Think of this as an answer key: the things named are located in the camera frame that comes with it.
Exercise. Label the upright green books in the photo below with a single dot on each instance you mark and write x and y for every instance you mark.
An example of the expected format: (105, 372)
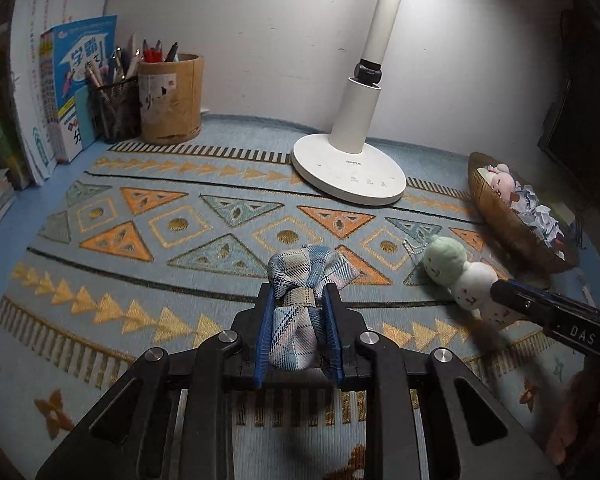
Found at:
(0, 110)

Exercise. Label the patterned blue woven mat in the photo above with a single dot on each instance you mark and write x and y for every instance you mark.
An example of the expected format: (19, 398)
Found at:
(130, 285)

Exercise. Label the pile of papers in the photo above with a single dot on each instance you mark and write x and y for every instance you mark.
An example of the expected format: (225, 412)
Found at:
(542, 217)

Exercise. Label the amber ribbed glass bowl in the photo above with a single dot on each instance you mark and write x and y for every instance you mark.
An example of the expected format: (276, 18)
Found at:
(510, 240)

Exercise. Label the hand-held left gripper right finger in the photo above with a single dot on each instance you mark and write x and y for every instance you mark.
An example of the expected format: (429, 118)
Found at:
(332, 330)

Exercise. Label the bamboo pen holder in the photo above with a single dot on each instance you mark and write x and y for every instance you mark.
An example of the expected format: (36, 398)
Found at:
(172, 100)

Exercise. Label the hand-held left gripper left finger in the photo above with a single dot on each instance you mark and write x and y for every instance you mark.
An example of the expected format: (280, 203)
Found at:
(265, 330)

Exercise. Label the white plastic stick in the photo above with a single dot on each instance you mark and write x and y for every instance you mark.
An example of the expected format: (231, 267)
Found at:
(587, 296)

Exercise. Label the blue workbook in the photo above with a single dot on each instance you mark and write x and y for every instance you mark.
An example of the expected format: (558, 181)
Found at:
(80, 60)

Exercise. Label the black monitor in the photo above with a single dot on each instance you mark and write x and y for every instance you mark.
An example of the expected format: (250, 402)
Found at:
(590, 110)

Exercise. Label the row of books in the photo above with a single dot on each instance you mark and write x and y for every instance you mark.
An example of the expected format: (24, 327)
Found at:
(35, 60)

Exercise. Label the person's right forearm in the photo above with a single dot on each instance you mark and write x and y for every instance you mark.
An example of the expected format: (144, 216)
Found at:
(575, 420)

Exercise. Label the bunch of pens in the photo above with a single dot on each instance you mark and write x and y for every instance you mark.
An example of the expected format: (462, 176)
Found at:
(152, 52)

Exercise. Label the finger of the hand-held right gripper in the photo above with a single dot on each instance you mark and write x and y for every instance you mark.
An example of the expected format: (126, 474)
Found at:
(525, 300)

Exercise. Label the plaid fabric bow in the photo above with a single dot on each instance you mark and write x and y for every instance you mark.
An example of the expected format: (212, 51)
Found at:
(300, 270)

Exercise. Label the white desk lamp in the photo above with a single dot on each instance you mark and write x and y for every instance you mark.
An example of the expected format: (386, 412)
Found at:
(352, 120)

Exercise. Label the black mesh pen holder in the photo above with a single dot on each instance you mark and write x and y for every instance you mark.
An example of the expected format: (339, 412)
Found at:
(115, 110)

